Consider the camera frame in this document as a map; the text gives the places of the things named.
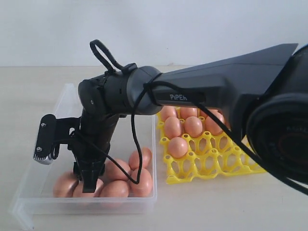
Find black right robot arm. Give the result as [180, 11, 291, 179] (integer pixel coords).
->
[72, 40, 308, 194]

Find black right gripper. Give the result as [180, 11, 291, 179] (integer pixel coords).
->
[69, 115, 119, 193]

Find yellow plastic egg tray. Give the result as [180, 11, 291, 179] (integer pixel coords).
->
[156, 107, 265, 184]

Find brown egg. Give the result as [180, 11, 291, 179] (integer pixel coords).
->
[184, 116, 203, 138]
[167, 137, 188, 158]
[128, 147, 152, 170]
[129, 168, 153, 197]
[53, 171, 79, 198]
[103, 159, 131, 181]
[100, 180, 129, 197]
[205, 112, 225, 135]
[180, 107, 198, 120]
[199, 109, 218, 119]
[160, 106, 177, 122]
[164, 117, 182, 139]
[73, 179, 103, 198]

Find black camera cable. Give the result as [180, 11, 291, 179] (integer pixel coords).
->
[51, 39, 308, 197]

